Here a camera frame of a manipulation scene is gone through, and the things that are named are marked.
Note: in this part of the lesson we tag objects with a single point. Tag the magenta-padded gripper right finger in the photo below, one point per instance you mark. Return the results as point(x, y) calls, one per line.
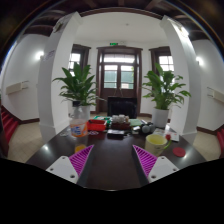
point(146, 160)

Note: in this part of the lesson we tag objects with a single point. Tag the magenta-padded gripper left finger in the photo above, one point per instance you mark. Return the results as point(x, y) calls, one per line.
point(78, 160)

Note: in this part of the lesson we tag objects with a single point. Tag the clear orange-label drink bottle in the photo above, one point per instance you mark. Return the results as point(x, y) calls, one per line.
point(79, 128)

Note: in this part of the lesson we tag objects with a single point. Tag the grey handheld microphone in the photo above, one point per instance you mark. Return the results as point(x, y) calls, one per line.
point(152, 127)
point(145, 129)

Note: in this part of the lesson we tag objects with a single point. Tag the flat round red coaster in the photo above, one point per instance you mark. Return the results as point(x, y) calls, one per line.
point(179, 152)

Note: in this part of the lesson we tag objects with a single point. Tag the red plastic box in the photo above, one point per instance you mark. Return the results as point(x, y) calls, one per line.
point(96, 125)

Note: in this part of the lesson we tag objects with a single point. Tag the green book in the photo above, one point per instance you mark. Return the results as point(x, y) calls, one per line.
point(135, 122)

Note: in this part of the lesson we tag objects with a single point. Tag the flat black device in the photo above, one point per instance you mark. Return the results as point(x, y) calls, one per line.
point(115, 132)

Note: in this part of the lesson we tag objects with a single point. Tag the black office chair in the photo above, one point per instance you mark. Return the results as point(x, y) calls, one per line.
point(122, 106)

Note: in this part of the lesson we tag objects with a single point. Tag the potted plant in white pot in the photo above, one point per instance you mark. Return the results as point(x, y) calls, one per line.
point(163, 90)
point(80, 86)

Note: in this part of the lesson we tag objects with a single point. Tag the red carpeted staircase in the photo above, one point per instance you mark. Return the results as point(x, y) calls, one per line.
point(220, 140)
point(9, 125)

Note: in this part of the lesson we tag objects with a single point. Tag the dark wooden glazed door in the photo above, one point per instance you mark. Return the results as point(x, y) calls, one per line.
point(118, 76)

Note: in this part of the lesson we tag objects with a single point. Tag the dark wooden framed window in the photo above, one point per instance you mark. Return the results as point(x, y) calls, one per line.
point(165, 61)
point(75, 58)

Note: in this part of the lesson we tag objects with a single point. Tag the green exit sign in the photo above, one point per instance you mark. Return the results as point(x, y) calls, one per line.
point(113, 43)

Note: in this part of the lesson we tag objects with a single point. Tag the pillar emergency light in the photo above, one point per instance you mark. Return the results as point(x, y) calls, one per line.
point(58, 26)

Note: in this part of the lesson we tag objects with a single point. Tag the dark wooden stair post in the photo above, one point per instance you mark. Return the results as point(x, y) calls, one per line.
point(3, 136)

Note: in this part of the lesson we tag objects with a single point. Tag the glowing wall lamp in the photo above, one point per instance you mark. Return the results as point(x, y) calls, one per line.
point(40, 55)
point(199, 60)

